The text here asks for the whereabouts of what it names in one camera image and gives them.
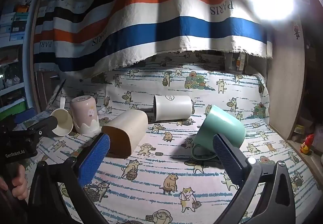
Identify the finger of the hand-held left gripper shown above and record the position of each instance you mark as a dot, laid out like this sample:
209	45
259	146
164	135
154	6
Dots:
45	125
25	115

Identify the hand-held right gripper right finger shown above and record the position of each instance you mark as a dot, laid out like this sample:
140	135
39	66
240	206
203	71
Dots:
227	161

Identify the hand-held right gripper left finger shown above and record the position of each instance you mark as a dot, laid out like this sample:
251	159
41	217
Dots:
93	157

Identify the green mug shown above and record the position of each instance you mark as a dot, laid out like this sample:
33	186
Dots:
219	129

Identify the beige cup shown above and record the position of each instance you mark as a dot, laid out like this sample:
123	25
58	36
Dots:
126	135

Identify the pink cup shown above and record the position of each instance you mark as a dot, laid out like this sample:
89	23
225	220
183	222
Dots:
84	115

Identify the white cup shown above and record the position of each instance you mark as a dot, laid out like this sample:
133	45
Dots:
172	111

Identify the person's left hand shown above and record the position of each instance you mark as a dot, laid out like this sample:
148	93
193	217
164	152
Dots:
19	181

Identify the shelf rack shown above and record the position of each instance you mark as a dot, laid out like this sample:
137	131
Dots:
12	75

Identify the cat printed cloth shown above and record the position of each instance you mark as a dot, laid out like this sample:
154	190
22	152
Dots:
161	176

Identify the small tin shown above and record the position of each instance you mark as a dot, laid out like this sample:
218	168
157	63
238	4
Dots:
299	129

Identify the red yellow toy figure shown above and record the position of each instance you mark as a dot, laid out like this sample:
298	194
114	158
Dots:
306	145

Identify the stack of shoe boxes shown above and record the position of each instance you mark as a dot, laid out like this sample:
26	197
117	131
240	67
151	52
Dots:
15	22

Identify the wooden side panel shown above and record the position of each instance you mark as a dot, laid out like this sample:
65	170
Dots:
285	82

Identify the small carton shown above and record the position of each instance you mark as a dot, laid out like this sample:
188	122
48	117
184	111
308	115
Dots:
241	62

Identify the bear sticker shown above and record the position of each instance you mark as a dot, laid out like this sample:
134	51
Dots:
297	30

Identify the striped cloth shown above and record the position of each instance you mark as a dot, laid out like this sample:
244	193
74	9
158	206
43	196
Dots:
151	12

